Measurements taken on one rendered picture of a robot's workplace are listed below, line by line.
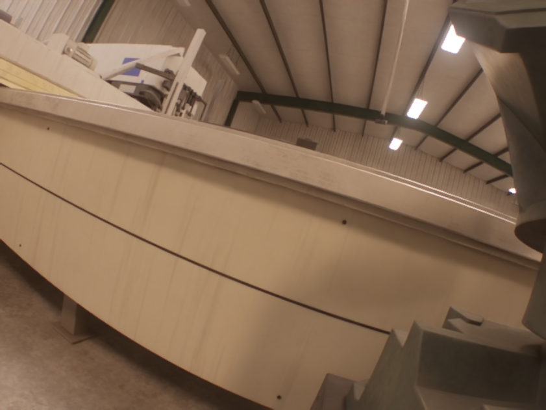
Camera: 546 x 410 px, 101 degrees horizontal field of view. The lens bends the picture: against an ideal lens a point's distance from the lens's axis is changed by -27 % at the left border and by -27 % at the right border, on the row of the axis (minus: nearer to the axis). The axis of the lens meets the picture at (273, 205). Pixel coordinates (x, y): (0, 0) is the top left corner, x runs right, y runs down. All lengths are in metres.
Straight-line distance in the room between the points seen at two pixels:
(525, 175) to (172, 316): 0.73
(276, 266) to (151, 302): 0.33
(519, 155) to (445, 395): 0.22
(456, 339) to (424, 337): 0.03
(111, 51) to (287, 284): 4.89
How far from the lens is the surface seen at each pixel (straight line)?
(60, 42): 3.07
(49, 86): 2.11
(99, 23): 7.49
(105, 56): 5.29
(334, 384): 0.47
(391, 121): 13.16
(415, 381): 0.26
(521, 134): 0.34
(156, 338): 0.83
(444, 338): 0.28
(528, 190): 0.32
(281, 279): 0.66
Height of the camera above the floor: 0.71
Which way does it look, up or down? level
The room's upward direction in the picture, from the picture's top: 18 degrees clockwise
